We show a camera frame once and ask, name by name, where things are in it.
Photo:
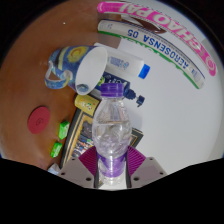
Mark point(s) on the amber pump bottle yellow label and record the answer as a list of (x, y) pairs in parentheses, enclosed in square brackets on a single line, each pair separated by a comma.
[(86, 104)]

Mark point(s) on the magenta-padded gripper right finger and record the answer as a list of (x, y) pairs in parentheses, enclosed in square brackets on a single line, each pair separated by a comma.
[(148, 170)]

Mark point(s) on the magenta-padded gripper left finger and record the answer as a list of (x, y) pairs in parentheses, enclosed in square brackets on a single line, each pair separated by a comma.
[(75, 171)]

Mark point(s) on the pink printed tube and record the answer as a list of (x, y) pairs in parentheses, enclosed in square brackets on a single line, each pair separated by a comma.
[(166, 25)]

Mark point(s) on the white bottle with blue cap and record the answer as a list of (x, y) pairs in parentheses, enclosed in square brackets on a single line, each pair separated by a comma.
[(125, 61)]

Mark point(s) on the clear purple-capped water bottle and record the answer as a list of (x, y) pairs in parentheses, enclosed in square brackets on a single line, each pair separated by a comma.
[(111, 133)]

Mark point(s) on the flat round red coaster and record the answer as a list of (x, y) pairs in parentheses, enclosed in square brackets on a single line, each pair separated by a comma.
[(38, 120)]

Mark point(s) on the white and green tube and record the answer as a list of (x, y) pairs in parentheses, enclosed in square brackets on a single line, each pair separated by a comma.
[(156, 46)]

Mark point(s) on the blue swirl-print mug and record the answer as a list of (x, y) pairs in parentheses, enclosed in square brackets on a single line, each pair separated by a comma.
[(66, 63)]

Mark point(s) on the brown wooden chair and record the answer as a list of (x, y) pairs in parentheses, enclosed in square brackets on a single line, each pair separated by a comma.
[(150, 27)]

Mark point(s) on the dark blue pump bottle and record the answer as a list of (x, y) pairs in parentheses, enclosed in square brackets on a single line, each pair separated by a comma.
[(113, 80)]

